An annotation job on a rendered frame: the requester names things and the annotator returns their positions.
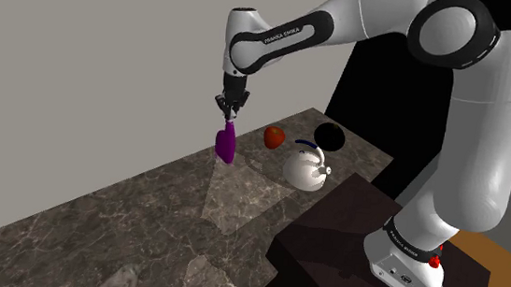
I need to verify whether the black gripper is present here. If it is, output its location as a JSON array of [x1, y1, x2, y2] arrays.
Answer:
[[213, 71, 252, 122]]

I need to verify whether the purple bottle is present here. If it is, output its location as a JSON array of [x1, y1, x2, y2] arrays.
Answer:
[[213, 117, 239, 166]]

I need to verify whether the red apple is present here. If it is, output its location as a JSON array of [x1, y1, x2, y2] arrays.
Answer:
[[263, 125, 287, 151]]

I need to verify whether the black round fruit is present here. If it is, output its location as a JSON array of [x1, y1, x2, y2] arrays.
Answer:
[[312, 121, 348, 153]]

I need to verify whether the dark robot stand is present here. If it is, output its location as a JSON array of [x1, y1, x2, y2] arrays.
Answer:
[[252, 165, 499, 287]]

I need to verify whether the white kettle with blue handle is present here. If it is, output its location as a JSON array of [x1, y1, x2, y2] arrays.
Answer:
[[280, 137, 334, 194]]

